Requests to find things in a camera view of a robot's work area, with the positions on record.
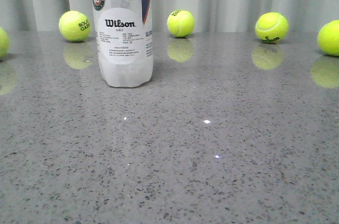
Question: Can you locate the clear Wilson tennis ball can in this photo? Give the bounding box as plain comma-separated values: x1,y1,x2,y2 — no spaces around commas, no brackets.
92,0,154,88

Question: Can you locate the centre yellow tennis ball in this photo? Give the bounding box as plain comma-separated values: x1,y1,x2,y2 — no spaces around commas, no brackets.
167,10,195,38

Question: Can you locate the Roland Garros yellow tennis ball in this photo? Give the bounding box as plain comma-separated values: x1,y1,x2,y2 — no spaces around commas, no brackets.
59,11,91,42

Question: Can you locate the Wilson 3 yellow tennis ball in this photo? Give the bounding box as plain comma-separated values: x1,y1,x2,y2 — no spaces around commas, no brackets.
255,12,289,43

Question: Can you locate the far-right yellow tennis ball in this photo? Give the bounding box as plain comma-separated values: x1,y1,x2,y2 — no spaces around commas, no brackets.
317,20,338,56

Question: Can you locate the far-left yellow tennis ball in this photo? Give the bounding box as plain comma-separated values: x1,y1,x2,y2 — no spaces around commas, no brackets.
0,28,10,58

